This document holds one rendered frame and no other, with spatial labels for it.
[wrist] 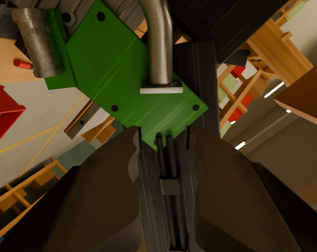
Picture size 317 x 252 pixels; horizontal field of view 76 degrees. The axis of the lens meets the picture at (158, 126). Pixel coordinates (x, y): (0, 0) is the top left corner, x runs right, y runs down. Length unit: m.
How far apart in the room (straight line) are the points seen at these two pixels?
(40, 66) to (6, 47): 0.27
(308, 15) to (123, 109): 9.71
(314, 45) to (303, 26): 0.84
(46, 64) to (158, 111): 0.16
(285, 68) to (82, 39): 0.95
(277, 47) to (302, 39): 8.72
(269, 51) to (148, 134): 0.85
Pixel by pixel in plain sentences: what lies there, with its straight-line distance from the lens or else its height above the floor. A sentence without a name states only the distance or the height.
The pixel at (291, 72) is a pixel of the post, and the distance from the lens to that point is 1.13.
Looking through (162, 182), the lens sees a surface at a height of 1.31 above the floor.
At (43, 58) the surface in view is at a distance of 0.29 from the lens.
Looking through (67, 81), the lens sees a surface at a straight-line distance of 0.32.
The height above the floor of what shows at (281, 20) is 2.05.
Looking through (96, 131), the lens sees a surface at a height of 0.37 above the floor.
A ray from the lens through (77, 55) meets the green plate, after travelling 0.31.
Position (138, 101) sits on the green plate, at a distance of 0.31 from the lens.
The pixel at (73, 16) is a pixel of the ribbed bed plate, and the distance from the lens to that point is 0.33.
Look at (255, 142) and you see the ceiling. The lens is 7.83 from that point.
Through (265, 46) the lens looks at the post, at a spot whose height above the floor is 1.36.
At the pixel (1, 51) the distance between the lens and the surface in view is 0.57.
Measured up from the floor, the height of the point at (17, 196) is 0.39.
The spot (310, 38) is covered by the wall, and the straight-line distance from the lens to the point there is 9.92.
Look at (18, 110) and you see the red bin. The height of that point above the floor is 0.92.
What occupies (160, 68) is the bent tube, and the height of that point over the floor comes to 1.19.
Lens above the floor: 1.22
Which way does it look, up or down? 4 degrees up
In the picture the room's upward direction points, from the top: 136 degrees clockwise
